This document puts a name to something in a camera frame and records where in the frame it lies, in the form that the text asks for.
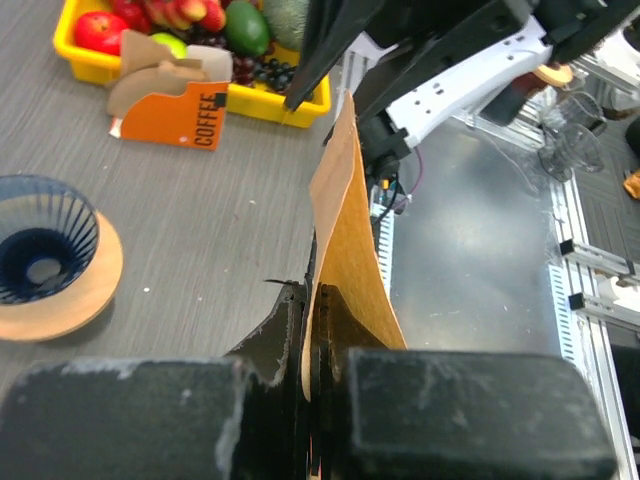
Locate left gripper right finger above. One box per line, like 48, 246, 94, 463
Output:
313, 285, 616, 479

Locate red lychee bunch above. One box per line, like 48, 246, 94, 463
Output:
109, 0, 226, 34

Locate slotted cable duct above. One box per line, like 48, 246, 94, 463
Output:
370, 203, 395, 296

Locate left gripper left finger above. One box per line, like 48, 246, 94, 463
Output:
1, 282, 309, 479

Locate red apple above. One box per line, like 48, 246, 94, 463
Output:
73, 11, 129, 56

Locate brown paper coffee filter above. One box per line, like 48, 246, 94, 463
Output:
300, 90, 408, 403

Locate dark grape bunch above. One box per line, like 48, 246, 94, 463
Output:
253, 58, 297, 95

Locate green netted melon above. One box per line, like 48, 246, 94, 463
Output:
262, 0, 309, 52

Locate red grape bunch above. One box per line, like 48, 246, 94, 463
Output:
187, 25, 269, 87

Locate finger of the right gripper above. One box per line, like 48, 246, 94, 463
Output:
284, 0, 384, 111
353, 1, 530, 120

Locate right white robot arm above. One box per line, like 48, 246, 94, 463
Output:
284, 1, 639, 180

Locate yellow plastic tray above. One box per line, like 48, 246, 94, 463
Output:
53, 0, 332, 128

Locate blue plastic coffee dripper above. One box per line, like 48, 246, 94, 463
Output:
1, 175, 99, 305

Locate orange coffee filter box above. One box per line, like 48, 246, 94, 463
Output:
109, 82, 229, 151

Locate wooden dripper holder ring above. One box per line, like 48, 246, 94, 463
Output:
0, 210, 125, 343

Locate green lime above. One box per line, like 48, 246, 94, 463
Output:
224, 1, 271, 57

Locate green apple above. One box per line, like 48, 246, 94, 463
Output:
151, 32, 187, 59

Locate background glass carafes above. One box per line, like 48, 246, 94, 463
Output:
538, 91, 606, 183

